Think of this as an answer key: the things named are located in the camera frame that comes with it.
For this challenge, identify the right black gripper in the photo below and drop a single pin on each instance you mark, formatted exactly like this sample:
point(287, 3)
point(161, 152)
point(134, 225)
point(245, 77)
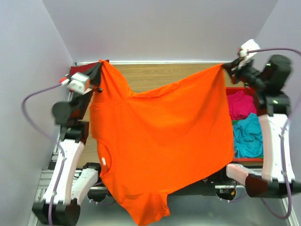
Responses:
point(232, 68)

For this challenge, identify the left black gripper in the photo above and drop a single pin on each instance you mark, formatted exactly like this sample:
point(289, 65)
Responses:
point(95, 76)

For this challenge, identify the orange t-shirt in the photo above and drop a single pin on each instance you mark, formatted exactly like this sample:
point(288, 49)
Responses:
point(153, 143)

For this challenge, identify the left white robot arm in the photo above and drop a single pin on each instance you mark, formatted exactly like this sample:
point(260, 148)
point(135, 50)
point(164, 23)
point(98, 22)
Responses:
point(61, 202)

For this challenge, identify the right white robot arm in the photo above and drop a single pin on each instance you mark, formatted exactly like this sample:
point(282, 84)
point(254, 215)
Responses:
point(277, 179)

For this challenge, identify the folded dark red t-shirt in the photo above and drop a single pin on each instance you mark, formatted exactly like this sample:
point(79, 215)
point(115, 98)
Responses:
point(80, 69)

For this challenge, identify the red plastic bin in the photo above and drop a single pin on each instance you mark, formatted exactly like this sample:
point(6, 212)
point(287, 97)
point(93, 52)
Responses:
point(232, 91)

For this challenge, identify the magenta t-shirt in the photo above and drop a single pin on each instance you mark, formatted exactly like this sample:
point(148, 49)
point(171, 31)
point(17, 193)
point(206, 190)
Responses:
point(240, 105)

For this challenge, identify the teal t-shirt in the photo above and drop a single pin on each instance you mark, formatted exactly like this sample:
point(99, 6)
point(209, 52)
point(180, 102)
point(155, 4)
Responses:
point(248, 138)

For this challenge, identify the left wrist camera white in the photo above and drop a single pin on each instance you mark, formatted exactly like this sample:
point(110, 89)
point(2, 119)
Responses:
point(78, 83)

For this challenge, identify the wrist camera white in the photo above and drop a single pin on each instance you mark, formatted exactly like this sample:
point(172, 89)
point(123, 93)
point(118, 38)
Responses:
point(78, 83)
point(250, 45)

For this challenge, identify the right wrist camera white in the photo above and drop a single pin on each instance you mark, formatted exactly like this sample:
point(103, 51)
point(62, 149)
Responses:
point(250, 45)

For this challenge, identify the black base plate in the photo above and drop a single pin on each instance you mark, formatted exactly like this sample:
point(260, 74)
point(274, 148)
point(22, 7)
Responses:
point(209, 186)

